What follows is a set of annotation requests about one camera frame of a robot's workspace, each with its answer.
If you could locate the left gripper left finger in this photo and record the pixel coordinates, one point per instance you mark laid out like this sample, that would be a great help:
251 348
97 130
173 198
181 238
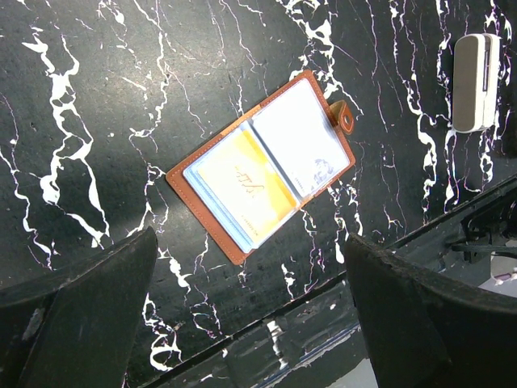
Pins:
75 327

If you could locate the gold credit card black stripe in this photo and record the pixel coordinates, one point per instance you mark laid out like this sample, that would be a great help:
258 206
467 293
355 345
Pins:
238 172

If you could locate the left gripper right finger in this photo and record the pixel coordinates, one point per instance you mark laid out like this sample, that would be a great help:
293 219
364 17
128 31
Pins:
423 329

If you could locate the brown leather card holder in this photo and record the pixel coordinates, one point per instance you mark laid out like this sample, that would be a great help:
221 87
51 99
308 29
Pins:
305 139

